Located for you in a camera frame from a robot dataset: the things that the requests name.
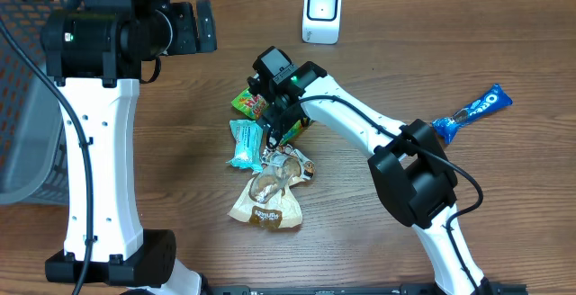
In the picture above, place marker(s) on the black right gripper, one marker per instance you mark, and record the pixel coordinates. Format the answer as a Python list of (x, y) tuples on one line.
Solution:
[(276, 122)]

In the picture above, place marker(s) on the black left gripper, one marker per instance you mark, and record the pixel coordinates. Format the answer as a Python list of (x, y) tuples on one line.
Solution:
[(183, 13)]

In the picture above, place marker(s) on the green Haribo candy bag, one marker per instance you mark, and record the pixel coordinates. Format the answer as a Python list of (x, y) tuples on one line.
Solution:
[(255, 106)]

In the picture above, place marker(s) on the light teal snack bar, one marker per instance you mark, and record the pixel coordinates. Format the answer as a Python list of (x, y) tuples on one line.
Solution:
[(248, 138)]

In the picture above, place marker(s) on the beige cookie bag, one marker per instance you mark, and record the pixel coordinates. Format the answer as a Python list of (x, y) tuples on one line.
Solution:
[(267, 200)]

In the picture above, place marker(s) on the blue Oreo pack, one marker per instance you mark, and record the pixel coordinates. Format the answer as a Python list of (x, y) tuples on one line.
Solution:
[(491, 101)]

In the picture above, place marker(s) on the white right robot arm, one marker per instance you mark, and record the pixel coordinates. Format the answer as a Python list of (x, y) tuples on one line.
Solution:
[(413, 179)]

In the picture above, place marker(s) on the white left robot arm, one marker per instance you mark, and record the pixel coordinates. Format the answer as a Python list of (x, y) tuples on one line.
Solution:
[(94, 50)]

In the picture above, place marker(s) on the white barcode scanner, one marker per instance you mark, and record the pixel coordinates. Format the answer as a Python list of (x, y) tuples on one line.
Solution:
[(321, 21)]

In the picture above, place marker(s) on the grey plastic basket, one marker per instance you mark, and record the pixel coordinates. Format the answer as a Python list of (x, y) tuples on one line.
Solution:
[(33, 142)]

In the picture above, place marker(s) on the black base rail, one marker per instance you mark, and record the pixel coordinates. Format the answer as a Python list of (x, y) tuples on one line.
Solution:
[(406, 289)]

